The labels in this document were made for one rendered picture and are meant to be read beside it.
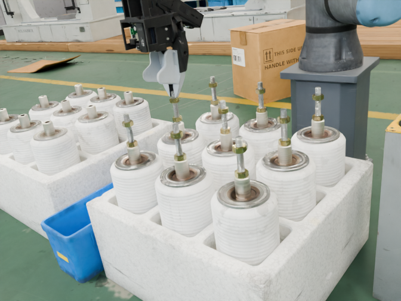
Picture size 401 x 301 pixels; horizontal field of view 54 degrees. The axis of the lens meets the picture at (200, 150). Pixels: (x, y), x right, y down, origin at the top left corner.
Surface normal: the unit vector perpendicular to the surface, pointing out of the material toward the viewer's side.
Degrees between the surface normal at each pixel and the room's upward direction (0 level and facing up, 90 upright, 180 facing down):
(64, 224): 88
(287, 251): 0
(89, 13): 90
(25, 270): 0
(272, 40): 90
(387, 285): 90
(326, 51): 73
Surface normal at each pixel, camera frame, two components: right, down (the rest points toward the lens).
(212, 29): -0.60, 0.39
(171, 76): 0.70, 0.23
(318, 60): -0.58, 0.11
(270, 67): 0.44, 0.32
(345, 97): 0.14, 0.40
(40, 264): -0.12, -0.90
